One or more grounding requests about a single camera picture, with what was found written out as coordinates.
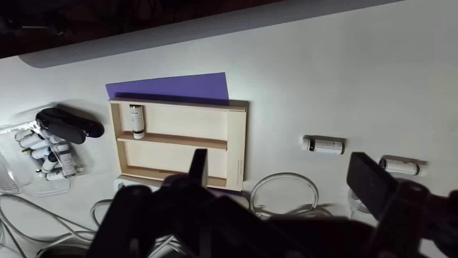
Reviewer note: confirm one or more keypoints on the shallow wooden tray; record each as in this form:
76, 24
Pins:
236, 143

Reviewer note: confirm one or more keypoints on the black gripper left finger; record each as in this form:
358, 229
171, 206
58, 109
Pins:
199, 165

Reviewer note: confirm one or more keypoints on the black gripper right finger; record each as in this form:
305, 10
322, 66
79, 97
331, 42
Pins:
370, 183

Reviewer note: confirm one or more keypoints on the purple paper sheet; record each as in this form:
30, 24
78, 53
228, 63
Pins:
181, 87

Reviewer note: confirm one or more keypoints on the white tube with black cap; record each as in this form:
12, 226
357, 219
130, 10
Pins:
401, 166
29, 140
136, 120
325, 145
47, 165
66, 161

